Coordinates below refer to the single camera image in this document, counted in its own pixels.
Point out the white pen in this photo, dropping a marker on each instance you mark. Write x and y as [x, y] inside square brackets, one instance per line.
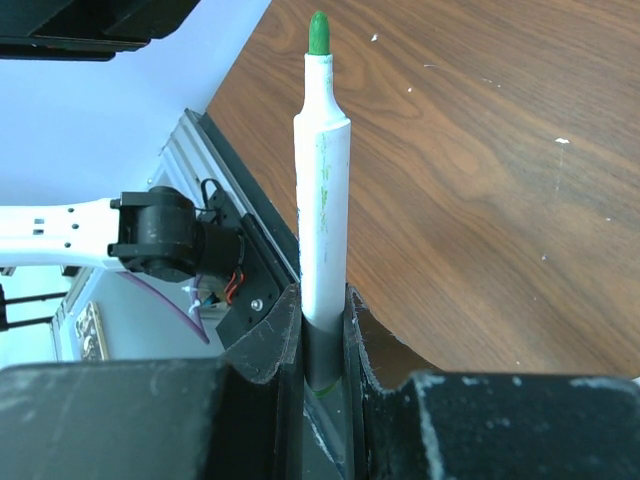
[322, 147]

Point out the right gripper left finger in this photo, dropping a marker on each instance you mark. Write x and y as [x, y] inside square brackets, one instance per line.
[235, 416]

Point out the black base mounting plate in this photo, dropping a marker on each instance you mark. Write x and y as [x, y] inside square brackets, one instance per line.
[268, 265]

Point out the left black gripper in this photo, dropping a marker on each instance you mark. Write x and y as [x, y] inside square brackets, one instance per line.
[86, 30]

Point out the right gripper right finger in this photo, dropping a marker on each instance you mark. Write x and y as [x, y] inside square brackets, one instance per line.
[406, 419]

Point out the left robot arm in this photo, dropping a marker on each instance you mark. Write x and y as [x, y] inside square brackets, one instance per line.
[159, 232]

